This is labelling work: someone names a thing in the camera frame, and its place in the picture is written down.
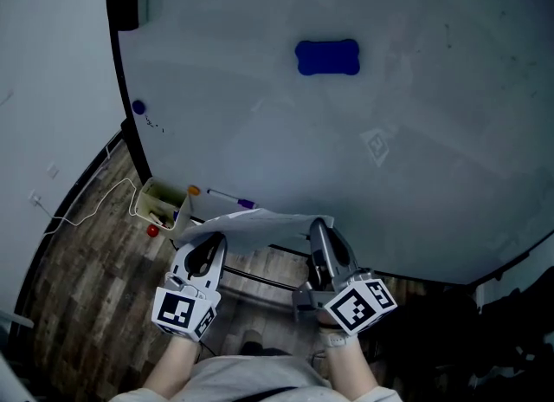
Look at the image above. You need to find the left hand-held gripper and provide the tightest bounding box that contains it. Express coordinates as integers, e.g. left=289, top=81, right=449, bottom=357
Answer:
left=151, top=231, right=229, bottom=343

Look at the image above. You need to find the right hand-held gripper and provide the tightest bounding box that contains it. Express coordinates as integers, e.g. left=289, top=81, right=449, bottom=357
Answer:
left=291, top=217, right=399, bottom=335

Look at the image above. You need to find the white sheet of paper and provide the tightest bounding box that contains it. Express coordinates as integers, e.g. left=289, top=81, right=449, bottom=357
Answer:
left=174, top=211, right=335, bottom=256

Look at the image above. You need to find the white whiteboard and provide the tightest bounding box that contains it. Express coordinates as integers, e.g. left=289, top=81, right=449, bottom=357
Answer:
left=107, top=0, right=554, bottom=286

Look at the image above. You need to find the person's right forearm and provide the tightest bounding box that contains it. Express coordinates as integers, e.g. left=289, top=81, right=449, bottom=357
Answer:
left=319, top=324, right=376, bottom=398

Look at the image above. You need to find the person's left forearm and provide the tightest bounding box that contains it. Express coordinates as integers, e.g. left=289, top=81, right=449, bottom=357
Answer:
left=140, top=335, right=203, bottom=402

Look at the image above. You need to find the black whiteboard stand bar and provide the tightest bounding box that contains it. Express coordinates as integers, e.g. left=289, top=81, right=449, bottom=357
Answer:
left=222, top=264, right=306, bottom=294

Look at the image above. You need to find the purple-capped whiteboard marker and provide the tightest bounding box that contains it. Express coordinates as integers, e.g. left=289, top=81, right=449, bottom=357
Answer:
left=205, top=188, right=258, bottom=211

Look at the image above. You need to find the blue whiteboard eraser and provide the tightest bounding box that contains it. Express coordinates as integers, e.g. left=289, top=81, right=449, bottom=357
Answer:
left=294, top=38, right=361, bottom=77

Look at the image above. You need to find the person's dark shoe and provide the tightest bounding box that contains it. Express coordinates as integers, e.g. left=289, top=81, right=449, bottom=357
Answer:
left=239, top=329, right=266, bottom=356

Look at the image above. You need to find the person's grey shirt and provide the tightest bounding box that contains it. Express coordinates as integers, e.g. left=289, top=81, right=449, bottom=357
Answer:
left=107, top=353, right=404, bottom=402

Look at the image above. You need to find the white wristband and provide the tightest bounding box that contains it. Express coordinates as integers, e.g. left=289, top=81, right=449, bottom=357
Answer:
left=319, top=329, right=360, bottom=348

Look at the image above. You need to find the white storage tray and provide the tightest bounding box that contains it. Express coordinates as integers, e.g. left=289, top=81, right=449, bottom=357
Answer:
left=134, top=177, right=195, bottom=232

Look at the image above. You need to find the white furniture edge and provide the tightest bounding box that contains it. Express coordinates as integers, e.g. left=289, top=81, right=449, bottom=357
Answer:
left=0, top=308, right=35, bottom=402

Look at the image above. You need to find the white cable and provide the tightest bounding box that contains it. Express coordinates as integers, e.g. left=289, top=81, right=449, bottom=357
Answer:
left=42, top=177, right=140, bottom=237

